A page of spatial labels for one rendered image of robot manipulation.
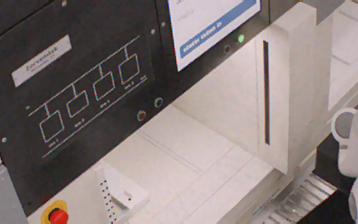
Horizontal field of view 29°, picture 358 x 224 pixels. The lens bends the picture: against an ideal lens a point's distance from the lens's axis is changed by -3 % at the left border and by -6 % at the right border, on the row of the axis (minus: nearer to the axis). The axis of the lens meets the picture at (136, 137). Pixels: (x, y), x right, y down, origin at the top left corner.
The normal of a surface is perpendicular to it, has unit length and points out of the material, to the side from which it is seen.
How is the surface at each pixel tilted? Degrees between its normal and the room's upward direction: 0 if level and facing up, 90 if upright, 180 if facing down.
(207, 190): 0
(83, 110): 90
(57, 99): 90
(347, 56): 0
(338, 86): 0
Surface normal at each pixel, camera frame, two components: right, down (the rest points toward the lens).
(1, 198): 0.69, 0.45
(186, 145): -0.14, -0.68
